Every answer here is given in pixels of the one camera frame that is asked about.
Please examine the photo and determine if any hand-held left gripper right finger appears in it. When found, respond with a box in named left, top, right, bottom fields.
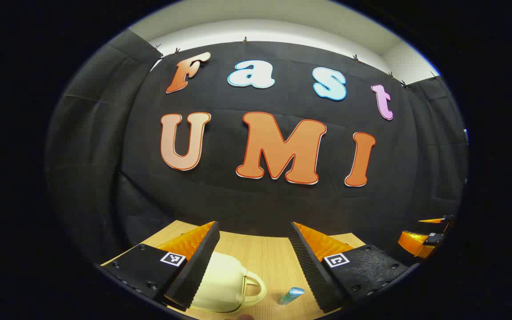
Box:
left=288, top=221, right=421, bottom=314

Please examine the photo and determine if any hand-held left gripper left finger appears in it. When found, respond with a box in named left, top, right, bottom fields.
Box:
left=100, top=221, right=221, bottom=312

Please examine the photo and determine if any pale yellow suitcase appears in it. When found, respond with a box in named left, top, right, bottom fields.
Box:
left=189, top=251, right=267, bottom=313

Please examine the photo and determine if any blue bottle with blue cap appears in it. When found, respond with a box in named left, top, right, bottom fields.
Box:
left=277, top=287, right=305, bottom=306

